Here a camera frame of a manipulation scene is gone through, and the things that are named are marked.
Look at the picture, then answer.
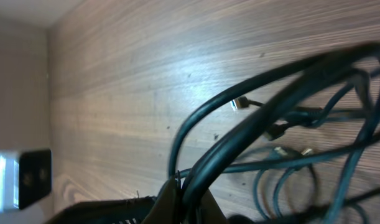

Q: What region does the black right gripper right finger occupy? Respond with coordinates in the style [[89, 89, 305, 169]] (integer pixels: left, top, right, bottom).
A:
[[197, 190, 228, 224]]

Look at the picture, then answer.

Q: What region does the black cable bundle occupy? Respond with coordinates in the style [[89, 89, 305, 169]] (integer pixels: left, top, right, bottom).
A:
[[167, 42, 380, 224]]

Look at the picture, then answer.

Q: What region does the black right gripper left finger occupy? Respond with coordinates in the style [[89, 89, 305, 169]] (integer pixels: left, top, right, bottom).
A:
[[142, 177, 180, 224]]

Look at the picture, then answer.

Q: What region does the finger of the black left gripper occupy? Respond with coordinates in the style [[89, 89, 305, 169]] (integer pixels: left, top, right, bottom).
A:
[[46, 197, 155, 224]]

